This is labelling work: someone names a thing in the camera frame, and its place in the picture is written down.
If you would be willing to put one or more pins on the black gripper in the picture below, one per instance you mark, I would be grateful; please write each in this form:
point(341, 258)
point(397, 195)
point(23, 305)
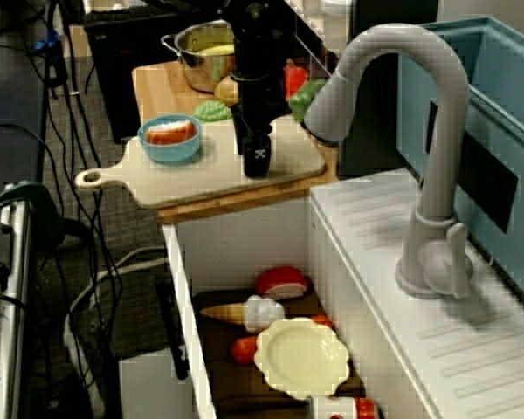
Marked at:
point(262, 105)

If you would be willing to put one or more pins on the blue plastic bowl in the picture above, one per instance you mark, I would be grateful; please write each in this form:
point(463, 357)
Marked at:
point(170, 150)

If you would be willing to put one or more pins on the salmon sushi toy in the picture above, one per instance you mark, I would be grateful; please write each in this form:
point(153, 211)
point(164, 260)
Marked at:
point(170, 132)

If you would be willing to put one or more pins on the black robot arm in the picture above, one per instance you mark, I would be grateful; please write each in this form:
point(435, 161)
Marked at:
point(253, 39)

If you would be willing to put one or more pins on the beige cutting board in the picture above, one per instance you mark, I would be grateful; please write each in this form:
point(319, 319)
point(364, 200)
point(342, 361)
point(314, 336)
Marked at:
point(288, 153)

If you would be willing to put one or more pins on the green grapes toy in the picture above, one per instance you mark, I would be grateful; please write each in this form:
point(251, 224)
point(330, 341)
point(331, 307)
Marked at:
point(211, 112)

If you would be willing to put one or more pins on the toy chicken drumstick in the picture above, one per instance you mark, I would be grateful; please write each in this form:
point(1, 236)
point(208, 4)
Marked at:
point(226, 91)

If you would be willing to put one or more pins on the green bell pepper toy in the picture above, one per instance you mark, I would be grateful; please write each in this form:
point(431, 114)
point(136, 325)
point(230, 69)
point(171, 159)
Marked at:
point(303, 102)

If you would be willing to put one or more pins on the red plastic plate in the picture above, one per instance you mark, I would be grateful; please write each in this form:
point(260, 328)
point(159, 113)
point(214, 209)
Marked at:
point(294, 80)

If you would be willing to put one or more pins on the steel cooking pot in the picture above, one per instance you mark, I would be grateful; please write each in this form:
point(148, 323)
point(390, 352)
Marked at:
point(201, 74)

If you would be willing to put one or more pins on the yellow corn toy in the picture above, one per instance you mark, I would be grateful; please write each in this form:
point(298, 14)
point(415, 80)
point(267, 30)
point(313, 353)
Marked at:
point(216, 50)

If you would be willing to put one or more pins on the toy ice cream cone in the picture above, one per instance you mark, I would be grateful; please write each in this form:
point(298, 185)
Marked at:
point(262, 312)

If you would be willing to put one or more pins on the white toy sink unit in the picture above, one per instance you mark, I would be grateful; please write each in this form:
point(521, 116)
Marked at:
point(375, 262)

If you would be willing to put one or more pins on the small orange toy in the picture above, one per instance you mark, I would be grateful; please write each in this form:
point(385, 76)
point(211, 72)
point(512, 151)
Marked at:
point(321, 321)

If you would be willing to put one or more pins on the grey toy faucet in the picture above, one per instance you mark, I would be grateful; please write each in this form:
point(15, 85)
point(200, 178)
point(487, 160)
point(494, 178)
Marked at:
point(441, 109)

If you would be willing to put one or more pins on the orange tomato toy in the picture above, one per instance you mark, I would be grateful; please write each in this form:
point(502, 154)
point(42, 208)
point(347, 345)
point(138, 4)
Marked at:
point(243, 351)

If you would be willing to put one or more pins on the yellow flower-shaped plate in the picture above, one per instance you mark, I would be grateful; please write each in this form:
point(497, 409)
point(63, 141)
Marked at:
point(301, 358)

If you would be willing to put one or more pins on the green clamp tool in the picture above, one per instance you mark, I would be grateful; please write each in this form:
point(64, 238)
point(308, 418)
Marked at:
point(22, 192)

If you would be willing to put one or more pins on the teal plastic bin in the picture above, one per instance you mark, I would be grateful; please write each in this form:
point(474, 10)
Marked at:
point(498, 65)

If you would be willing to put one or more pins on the aluminium frame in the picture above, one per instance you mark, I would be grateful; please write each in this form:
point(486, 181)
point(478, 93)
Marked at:
point(8, 305)

